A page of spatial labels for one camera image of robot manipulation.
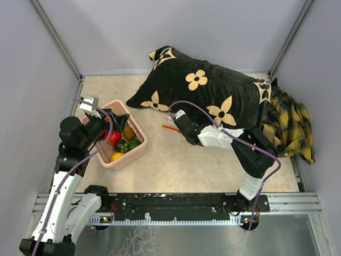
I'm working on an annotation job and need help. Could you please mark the black floral pillow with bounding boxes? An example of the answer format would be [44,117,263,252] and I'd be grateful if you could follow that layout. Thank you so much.
[126,46,278,129]

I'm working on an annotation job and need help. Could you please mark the clear zip bag red zipper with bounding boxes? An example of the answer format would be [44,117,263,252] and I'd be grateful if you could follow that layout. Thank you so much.
[162,115,179,132]

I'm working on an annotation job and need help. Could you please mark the green toy lime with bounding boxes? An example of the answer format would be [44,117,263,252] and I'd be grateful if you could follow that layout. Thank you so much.
[128,139,142,151]

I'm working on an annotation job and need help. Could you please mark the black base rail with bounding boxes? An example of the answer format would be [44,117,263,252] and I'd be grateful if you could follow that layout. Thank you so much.
[90,193,270,226]

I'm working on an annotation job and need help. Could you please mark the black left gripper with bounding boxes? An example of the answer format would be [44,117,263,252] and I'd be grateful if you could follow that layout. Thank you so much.
[79,108,129,150]

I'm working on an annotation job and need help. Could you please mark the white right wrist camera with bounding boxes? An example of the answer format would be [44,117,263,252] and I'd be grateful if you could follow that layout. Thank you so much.
[169,109,186,122]

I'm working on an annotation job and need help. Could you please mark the brown toy kiwi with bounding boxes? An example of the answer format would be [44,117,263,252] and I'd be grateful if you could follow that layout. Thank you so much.
[124,126,136,141]

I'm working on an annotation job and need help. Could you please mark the green toy grapes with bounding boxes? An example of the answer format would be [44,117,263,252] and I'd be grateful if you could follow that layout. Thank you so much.
[119,143,129,154]

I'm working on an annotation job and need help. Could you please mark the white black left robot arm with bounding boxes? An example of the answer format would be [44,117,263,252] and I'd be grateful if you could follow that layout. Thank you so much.
[19,109,130,255]

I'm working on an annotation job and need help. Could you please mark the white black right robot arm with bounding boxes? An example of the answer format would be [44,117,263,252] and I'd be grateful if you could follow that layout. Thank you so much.
[172,111,278,212]

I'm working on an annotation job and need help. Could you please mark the pink plastic basket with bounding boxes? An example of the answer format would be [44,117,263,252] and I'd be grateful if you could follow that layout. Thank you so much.
[94,115,148,171]

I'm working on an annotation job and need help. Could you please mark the aluminium frame rail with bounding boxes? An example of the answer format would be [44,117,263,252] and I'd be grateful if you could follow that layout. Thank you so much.
[31,193,320,227]

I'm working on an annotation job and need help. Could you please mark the red toy pepper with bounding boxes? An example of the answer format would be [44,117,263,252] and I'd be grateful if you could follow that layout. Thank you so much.
[102,131,122,145]

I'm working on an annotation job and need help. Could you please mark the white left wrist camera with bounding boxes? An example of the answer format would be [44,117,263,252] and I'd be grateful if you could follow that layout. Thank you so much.
[79,95,105,121]

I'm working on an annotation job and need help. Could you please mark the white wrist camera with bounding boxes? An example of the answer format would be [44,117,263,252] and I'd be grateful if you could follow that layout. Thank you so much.
[79,95,105,121]
[169,109,186,122]

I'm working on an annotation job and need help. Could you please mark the yellow toy lemon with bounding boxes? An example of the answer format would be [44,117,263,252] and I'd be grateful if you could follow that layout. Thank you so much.
[110,152,124,163]

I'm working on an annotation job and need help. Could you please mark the yellow plaid shirt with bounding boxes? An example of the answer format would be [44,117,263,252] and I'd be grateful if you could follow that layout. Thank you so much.
[262,78,315,165]

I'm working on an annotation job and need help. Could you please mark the dark purple toy fruit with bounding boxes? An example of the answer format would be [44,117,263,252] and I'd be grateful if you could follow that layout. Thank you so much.
[114,139,128,152]

